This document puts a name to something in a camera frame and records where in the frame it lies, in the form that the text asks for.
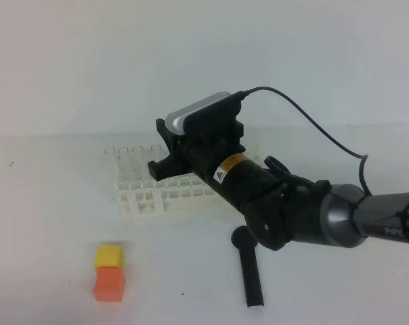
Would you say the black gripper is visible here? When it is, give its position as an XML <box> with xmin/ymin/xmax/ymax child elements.
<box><xmin>148</xmin><ymin>96</ymin><xmax>246</xmax><ymax>200</ymax></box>

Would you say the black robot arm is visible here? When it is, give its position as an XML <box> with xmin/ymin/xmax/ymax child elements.
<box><xmin>148</xmin><ymin>91</ymin><xmax>409</xmax><ymax>251</ymax></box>

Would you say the test tube in rack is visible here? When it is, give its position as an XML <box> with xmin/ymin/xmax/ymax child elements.
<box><xmin>117</xmin><ymin>146</ymin><xmax>129</xmax><ymax>173</ymax></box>
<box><xmin>131</xmin><ymin>145</ymin><xmax>144</xmax><ymax>175</ymax></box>
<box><xmin>104</xmin><ymin>146</ymin><xmax>117</xmax><ymax>163</ymax></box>
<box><xmin>150</xmin><ymin>144</ymin><xmax>164</xmax><ymax>162</ymax></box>

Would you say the white test tube rack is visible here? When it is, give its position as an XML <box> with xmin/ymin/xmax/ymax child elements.
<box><xmin>113</xmin><ymin>144</ymin><xmax>227</xmax><ymax>220</ymax></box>

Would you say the black round-headed tool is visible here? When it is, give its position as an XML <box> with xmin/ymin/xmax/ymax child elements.
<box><xmin>231</xmin><ymin>225</ymin><xmax>265</xmax><ymax>307</ymax></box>

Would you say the yellow cube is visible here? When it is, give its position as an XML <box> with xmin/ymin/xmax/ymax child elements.
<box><xmin>94</xmin><ymin>244</ymin><xmax>125</xmax><ymax>270</ymax></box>

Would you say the orange cube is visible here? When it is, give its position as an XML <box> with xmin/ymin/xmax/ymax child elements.
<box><xmin>93</xmin><ymin>267</ymin><xmax>125</xmax><ymax>303</ymax></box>

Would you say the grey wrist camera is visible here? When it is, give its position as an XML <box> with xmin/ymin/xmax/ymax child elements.
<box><xmin>165</xmin><ymin>91</ymin><xmax>231</xmax><ymax>135</ymax></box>

